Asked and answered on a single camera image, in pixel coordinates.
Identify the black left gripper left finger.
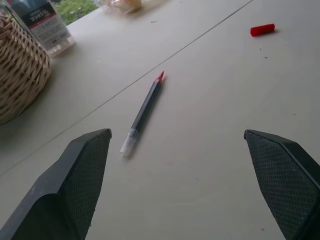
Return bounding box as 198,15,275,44
0,128,113,240

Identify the clear plastic bottle with label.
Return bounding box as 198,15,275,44
4,0,77,59

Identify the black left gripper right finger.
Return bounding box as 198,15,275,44
243,129,320,240

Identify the red pen cap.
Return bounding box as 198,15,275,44
250,23,276,38

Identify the black pen with red tip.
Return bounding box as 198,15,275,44
119,70,165,158

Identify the woven wicker basket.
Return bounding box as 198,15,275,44
0,14,53,125

